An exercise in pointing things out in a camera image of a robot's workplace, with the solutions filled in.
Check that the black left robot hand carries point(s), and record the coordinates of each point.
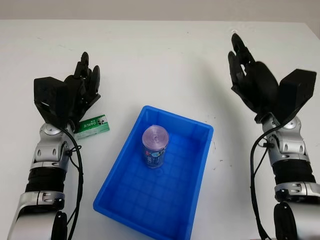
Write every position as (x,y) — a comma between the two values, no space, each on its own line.
(75,95)

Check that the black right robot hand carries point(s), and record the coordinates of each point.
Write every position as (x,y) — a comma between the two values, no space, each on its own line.
(260,85)

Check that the green toothpaste box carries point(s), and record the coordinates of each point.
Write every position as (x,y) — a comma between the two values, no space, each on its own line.
(95,125)

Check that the purple-lidded can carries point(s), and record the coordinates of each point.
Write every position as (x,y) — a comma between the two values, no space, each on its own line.
(155,140)

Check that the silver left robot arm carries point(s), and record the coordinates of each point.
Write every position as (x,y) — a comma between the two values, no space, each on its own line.
(47,150)

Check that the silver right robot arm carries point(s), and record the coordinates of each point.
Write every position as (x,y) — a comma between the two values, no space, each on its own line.
(290,147)

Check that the blue plastic tray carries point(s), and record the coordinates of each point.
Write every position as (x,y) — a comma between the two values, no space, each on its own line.
(150,200)

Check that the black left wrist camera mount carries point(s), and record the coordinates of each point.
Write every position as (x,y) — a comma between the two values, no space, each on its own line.
(47,92)

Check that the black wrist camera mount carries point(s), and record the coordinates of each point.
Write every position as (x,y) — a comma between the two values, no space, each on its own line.
(297,87)
(47,92)

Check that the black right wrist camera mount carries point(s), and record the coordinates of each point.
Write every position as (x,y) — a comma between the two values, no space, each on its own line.
(297,87)

